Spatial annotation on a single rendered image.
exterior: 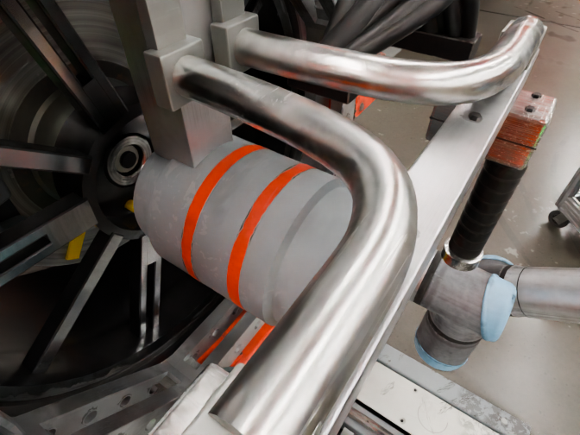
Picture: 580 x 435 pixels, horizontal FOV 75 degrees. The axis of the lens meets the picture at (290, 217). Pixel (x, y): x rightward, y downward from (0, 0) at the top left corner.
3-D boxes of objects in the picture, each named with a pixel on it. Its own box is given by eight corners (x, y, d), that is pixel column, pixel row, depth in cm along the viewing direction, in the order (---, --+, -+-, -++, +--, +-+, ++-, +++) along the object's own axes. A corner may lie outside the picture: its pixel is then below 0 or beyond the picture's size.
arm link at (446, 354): (479, 343, 70) (506, 306, 62) (447, 387, 65) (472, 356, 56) (433, 311, 75) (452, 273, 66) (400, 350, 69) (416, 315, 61)
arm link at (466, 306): (488, 358, 56) (516, 324, 48) (406, 315, 61) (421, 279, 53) (503, 311, 61) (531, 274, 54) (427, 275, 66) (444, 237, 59)
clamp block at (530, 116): (439, 117, 40) (456, 67, 36) (533, 146, 36) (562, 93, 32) (422, 140, 37) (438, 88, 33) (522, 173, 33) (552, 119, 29)
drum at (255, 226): (231, 198, 49) (217, 97, 39) (386, 275, 40) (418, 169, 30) (145, 273, 40) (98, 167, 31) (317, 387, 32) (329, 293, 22)
